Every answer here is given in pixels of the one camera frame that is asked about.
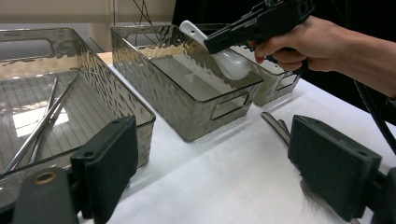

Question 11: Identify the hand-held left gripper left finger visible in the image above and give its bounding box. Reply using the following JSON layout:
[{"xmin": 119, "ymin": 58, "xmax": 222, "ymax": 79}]
[{"xmin": 69, "ymin": 115, "xmax": 140, "ymax": 224}]

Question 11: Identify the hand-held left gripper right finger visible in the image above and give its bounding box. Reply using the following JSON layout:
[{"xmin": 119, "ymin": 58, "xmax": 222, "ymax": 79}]
[{"xmin": 287, "ymin": 114, "xmax": 383, "ymax": 223}]

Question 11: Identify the white ceramic spoon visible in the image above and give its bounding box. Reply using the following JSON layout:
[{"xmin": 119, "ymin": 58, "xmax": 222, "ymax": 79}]
[{"xmin": 178, "ymin": 20, "xmax": 252, "ymax": 81}]

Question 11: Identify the smoky clear plastic bin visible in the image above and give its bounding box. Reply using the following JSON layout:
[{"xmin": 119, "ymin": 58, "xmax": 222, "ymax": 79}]
[
  {"xmin": 0, "ymin": 27, "xmax": 157, "ymax": 216},
  {"xmin": 110, "ymin": 23, "xmax": 265, "ymax": 144},
  {"xmin": 195, "ymin": 22, "xmax": 302, "ymax": 107}
]

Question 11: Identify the silver metal chopstick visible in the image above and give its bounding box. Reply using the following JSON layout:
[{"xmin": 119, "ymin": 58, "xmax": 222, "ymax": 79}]
[
  {"xmin": 1, "ymin": 74, "xmax": 80, "ymax": 175},
  {"xmin": 28, "ymin": 77, "xmax": 60, "ymax": 165}
]

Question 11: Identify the white table sheet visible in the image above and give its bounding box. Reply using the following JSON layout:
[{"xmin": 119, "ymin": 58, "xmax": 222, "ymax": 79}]
[{"xmin": 78, "ymin": 64, "xmax": 396, "ymax": 224}]

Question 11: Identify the right hand-held gripper black cable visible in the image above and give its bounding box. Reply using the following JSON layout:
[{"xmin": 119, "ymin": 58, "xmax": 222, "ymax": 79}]
[{"xmin": 353, "ymin": 78, "xmax": 396, "ymax": 153}]

